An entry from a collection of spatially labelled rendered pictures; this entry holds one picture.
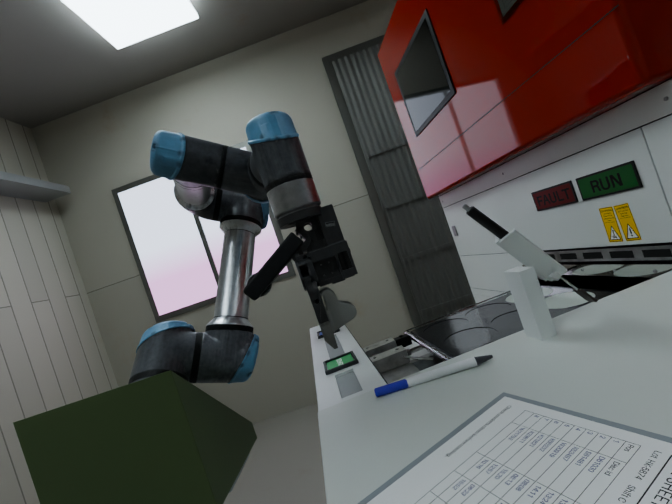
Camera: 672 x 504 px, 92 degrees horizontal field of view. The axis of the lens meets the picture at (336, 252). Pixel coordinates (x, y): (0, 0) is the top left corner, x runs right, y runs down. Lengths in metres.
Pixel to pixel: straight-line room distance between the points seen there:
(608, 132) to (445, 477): 0.65
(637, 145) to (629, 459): 0.56
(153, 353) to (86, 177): 2.92
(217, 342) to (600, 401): 0.71
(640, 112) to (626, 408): 0.52
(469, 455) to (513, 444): 0.03
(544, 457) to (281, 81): 3.05
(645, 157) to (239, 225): 0.85
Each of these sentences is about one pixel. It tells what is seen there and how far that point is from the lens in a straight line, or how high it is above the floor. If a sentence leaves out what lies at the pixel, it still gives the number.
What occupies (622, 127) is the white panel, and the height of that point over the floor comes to 1.18.
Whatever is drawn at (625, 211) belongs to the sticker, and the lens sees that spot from 0.80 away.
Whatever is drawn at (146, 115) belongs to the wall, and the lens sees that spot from 3.46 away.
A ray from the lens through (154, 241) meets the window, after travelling 3.20.
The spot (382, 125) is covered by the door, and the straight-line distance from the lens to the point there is 2.89.
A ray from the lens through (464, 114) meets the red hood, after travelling 1.00.
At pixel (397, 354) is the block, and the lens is 0.71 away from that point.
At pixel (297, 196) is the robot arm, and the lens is 0.48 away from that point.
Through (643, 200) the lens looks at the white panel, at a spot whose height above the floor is 1.05.
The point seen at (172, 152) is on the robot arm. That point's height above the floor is 1.37.
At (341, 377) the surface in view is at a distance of 0.54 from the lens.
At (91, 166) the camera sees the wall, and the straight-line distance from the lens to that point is 3.62.
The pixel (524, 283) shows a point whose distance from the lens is 0.44.
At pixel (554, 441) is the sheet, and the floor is 0.97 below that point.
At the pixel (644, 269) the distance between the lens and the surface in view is 0.80.
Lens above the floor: 1.14
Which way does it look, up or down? level
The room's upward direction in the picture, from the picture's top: 19 degrees counter-clockwise
